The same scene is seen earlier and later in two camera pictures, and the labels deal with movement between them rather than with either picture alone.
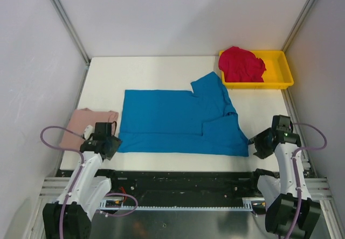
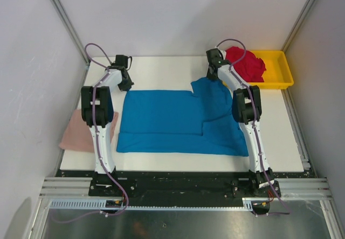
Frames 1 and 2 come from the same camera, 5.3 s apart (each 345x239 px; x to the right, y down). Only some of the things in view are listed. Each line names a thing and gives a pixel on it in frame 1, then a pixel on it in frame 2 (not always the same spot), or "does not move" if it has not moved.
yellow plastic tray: x=277 y=75 does not move
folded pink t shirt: x=81 y=118 does not move
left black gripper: x=116 y=143 -> x=126 y=86
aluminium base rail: x=55 y=188 does not move
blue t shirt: x=205 y=122 does not move
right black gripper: x=261 y=150 -> x=209 y=76
